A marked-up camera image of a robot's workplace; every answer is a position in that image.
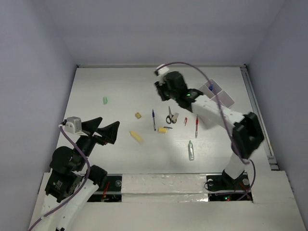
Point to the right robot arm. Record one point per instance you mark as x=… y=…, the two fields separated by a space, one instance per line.
x=244 y=130

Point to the tan eraser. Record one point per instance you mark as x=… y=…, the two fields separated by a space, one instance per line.
x=138 y=116

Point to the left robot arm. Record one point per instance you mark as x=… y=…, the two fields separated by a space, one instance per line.
x=73 y=180

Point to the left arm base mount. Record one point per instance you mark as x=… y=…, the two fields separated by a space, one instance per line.
x=111 y=192

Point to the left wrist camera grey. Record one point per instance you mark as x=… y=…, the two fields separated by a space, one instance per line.
x=72 y=125

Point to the yellow binder clip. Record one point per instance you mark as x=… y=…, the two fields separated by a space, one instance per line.
x=163 y=130

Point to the red pen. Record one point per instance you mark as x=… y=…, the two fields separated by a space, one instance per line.
x=196 y=127

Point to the silver taped rail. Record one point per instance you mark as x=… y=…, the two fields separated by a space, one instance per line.
x=163 y=188

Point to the green eraser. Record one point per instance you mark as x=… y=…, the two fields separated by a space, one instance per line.
x=105 y=100

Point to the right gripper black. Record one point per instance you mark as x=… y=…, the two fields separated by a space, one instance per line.
x=160 y=88

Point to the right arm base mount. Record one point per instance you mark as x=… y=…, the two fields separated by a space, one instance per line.
x=223 y=188

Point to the yellow white glue stick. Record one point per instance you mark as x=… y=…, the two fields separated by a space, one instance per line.
x=136 y=137

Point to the grey white eraser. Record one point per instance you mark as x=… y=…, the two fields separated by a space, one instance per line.
x=174 y=118

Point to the white divided organizer tray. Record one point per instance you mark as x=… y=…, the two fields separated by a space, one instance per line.
x=223 y=96

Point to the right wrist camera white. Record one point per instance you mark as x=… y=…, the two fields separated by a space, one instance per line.
x=162 y=70

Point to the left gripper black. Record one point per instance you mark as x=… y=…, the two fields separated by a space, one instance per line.
x=109 y=132

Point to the clear blue spray bottle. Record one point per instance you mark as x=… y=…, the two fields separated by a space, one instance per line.
x=211 y=86

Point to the clear green tube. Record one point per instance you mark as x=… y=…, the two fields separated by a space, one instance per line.
x=190 y=151

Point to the black handled scissors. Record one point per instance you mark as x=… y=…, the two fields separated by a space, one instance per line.
x=169 y=117

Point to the blue pen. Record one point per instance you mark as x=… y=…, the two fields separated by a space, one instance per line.
x=153 y=117

